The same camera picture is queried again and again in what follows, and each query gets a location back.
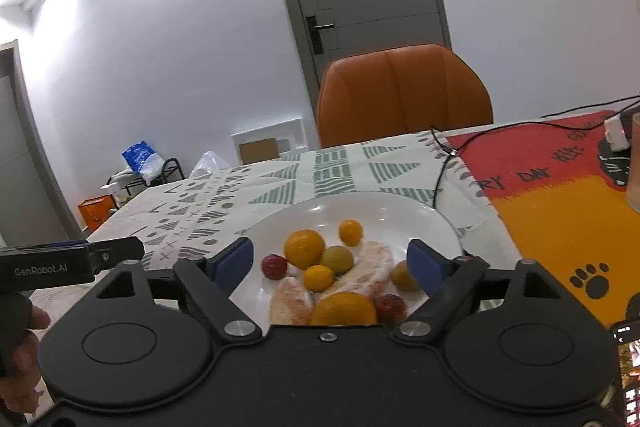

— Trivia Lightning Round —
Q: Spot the black cable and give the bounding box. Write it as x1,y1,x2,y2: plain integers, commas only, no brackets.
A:
429,94,640,210

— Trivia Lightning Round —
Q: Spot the orange box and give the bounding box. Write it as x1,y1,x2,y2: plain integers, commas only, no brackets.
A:
77,197,117,232

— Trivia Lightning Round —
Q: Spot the dark screen device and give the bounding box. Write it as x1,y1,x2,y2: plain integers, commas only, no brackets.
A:
612,321,640,427

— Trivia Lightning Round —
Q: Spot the grey side door frame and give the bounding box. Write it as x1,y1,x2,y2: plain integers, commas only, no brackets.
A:
0,39,83,248

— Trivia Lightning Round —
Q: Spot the black shelf rack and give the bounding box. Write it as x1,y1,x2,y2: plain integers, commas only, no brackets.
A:
107,158,186,198

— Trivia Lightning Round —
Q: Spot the green round fruit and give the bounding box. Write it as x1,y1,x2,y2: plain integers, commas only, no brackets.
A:
320,245,355,276
390,260,420,293

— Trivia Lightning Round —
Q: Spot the patterned tablecloth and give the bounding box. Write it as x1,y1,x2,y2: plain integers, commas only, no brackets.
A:
30,129,523,343

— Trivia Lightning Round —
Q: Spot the white wall panel box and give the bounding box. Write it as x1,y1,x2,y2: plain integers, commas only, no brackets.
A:
230,118,307,166

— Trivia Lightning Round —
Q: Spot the black door handle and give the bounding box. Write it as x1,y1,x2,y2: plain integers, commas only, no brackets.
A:
306,13,335,54

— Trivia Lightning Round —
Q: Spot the white plate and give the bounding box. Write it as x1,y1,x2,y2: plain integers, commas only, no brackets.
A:
232,191,463,328

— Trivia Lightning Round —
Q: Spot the clear plastic bag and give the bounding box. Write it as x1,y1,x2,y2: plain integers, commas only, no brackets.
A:
192,150,233,180

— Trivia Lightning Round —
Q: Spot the person's left hand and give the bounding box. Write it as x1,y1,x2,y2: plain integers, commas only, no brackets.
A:
0,302,52,415

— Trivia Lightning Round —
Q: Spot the red and orange mat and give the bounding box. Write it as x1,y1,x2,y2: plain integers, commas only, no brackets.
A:
445,109,640,330

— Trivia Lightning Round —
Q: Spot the large orange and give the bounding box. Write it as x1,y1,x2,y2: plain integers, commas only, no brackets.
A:
283,229,326,270
310,291,378,327

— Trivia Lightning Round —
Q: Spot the small orange citrus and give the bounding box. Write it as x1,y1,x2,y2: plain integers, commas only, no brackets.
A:
303,265,335,293
338,219,364,247

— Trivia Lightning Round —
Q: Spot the blue plastic bag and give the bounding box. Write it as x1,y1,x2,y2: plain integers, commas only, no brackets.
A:
121,140,163,182

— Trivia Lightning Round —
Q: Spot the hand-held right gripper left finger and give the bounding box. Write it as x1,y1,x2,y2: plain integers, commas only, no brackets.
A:
95,237,264,340

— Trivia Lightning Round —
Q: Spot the small red fruit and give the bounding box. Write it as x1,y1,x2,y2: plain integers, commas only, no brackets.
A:
376,294,408,323
261,254,289,281

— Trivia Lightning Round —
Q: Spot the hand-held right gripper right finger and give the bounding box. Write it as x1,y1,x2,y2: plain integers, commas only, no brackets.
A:
392,238,567,340

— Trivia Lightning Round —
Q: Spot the white power adapter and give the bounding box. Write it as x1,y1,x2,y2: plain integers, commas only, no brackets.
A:
602,112,633,152

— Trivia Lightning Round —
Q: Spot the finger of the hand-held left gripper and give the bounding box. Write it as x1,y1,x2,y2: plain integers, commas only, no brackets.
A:
89,236,146,276

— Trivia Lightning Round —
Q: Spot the orange chair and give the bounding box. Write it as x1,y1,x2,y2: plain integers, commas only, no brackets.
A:
316,43,495,148

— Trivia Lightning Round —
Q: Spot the peeled orange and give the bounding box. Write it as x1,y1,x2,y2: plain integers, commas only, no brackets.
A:
320,241,393,303
269,278,314,327

